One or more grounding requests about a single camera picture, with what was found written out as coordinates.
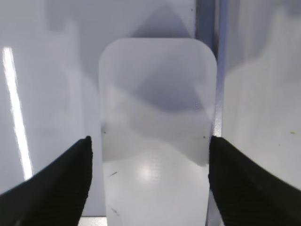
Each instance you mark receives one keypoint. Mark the white board eraser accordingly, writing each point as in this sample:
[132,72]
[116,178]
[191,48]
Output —
[157,103]

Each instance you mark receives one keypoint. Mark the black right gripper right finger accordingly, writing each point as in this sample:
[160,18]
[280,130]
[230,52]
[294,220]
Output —
[245,193]

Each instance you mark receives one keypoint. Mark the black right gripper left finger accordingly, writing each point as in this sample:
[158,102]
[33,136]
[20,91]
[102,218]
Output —
[55,196]

